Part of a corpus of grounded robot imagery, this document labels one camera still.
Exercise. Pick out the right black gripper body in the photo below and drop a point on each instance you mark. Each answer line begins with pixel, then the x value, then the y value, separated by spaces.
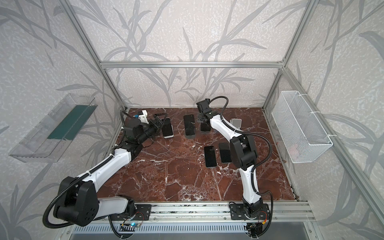
pixel 204 119

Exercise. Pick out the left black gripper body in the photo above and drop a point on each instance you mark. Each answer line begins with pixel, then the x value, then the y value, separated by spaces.
pixel 157 124

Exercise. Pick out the purple-edged phone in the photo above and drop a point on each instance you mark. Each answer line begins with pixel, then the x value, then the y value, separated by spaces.
pixel 167 128

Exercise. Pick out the black phone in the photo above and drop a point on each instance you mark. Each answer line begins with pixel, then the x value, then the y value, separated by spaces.
pixel 205 128
pixel 225 153
pixel 189 122

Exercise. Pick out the white folding phone stand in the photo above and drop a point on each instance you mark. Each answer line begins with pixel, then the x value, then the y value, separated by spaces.
pixel 237 123

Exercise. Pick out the silver-edged phone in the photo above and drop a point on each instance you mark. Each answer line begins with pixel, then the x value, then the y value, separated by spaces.
pixel 210 157

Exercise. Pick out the black phone front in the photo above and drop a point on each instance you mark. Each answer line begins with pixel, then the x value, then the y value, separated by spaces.
pixel 225 153

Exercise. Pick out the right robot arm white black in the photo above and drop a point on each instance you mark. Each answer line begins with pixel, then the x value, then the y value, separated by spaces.
pixel 242 149

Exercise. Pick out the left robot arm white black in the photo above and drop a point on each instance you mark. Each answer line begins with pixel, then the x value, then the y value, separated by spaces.
pixel 77 202

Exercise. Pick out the grey round-base stand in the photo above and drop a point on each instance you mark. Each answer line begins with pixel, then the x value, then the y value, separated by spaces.
pixel 189 136

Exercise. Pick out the green circuit board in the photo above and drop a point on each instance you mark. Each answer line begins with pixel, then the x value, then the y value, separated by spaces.
pixel 126 226

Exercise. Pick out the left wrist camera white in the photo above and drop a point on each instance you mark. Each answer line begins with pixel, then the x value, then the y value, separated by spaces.
pixel 143 116

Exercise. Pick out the aluminium frame crossbar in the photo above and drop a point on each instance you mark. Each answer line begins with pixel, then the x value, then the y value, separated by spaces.
pixel 168 64

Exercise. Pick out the clear plastic wall bin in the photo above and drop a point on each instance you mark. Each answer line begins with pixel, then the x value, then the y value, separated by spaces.
pixel 47 142

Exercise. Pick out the white wire mesh basket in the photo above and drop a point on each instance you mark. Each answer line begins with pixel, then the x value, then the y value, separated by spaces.
pixel 300 129

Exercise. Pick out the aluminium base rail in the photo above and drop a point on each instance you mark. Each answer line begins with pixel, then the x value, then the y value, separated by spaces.
pixel 217 212

